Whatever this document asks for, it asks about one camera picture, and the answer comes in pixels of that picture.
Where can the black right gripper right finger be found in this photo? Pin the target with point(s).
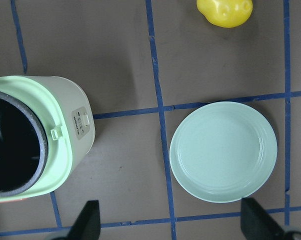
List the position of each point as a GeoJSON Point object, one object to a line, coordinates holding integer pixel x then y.
{"type": "Point", "coordinates": [256, 223]}

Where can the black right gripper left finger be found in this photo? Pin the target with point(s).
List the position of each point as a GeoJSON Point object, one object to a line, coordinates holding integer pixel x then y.
{"type": "Point", "coordinates": [88, 223]}

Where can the white rice cooker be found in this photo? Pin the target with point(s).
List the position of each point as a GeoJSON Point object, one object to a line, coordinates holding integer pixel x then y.
{"type": "Point", "coordinates": [46, 129]}

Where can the light green plate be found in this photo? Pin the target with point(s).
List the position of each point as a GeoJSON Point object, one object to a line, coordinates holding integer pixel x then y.
{"type": "Point", "coordinates": [223, 152]}

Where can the yellow toy potato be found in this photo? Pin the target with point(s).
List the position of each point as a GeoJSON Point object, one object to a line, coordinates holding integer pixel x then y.
{"type": "Point", "coordinates": [225, 13]}

